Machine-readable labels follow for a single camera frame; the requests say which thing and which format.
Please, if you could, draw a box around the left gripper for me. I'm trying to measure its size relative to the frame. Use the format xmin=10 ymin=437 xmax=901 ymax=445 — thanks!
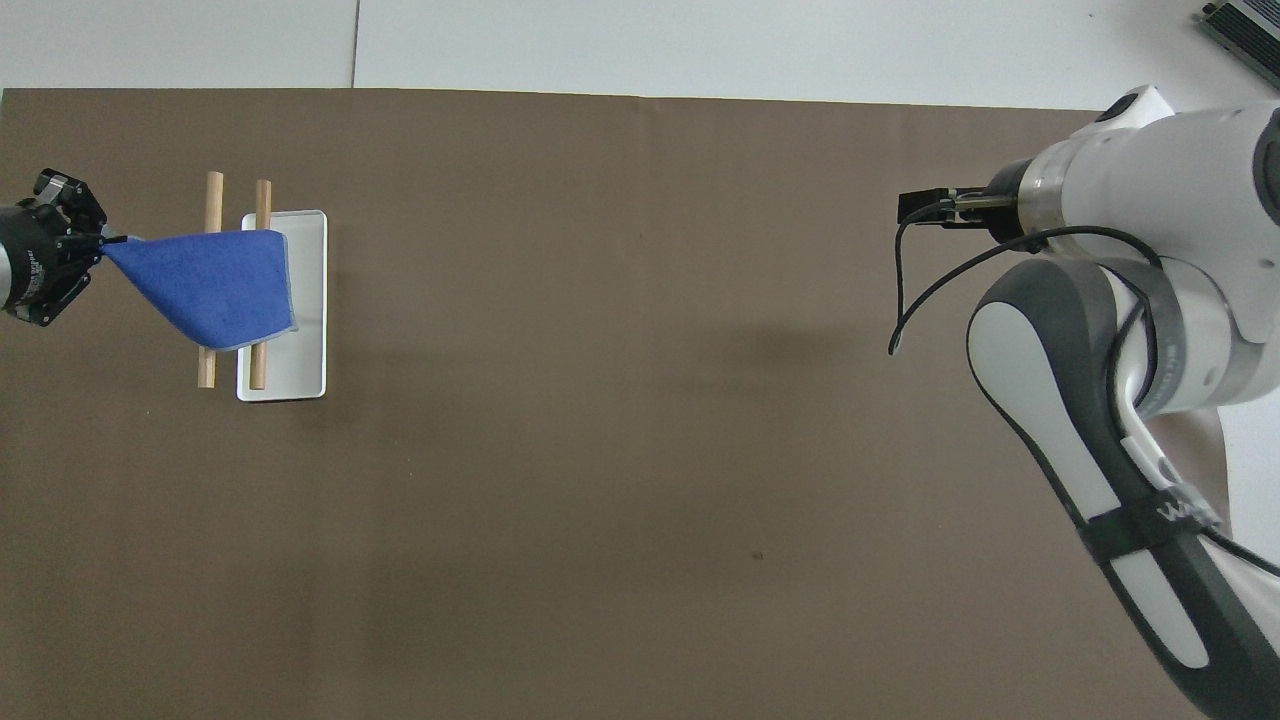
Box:
xmin=0 ymin=167 xmax=129 ymax=328

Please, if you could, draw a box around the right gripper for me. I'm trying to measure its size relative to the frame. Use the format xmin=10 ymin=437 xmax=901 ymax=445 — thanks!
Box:
xmin=978 ymin=158 xmax=1037 ymax=247

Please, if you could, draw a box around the black cable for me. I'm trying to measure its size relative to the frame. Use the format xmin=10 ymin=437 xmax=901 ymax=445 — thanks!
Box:
xmin=887 ymin=198 xmax=1167 ymax=421

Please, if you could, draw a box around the white rack base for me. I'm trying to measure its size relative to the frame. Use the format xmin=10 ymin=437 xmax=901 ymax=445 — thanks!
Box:
xmin=236 ymin=209 xmax=329 ymax=403

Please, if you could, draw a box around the grey ribbed metal box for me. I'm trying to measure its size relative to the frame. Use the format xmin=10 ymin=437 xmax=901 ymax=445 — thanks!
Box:
xmin=1199 ymin=0 xmax=1280 ymax=71

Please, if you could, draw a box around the blue towel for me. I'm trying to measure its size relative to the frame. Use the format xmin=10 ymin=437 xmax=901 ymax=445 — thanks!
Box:
xmin=102 ymin=228 xmax=299 ymax=354

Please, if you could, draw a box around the wooden rack rod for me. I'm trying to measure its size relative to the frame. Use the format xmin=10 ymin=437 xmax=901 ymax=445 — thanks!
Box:
xmin=248 ymin=179 xmax=274 ymax=391
xmin=197 ymin=171 xmax=225 ymax=390

